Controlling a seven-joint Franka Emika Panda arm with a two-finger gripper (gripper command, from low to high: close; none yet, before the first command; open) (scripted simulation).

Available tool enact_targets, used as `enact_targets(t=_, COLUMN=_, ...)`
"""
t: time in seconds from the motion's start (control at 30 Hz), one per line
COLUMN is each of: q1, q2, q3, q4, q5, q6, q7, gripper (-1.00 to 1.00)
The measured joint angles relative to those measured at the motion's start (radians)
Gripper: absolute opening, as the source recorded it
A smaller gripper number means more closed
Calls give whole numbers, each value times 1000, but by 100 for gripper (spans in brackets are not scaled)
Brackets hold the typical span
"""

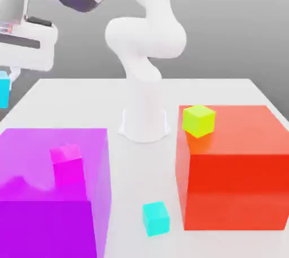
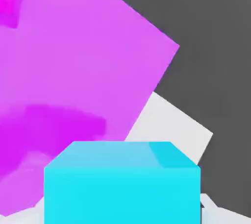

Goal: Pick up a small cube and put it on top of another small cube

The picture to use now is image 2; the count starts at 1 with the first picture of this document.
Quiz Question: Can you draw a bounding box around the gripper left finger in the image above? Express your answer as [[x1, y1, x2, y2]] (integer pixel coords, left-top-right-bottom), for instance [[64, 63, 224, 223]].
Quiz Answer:
[[0, 196, 45, 224]]

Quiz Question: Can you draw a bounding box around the large magenta box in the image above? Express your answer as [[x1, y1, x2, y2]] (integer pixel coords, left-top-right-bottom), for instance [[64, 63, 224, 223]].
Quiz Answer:
[[0, 0, 180, 218]]

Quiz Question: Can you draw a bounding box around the small cyan cube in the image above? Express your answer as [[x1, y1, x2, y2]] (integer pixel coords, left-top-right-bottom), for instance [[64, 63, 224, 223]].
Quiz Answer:
[[43, 141, 201, 224]]

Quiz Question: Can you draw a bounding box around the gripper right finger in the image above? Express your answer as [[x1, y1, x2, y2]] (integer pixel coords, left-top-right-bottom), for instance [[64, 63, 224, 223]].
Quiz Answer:
[[200, 193, 251, 224]]

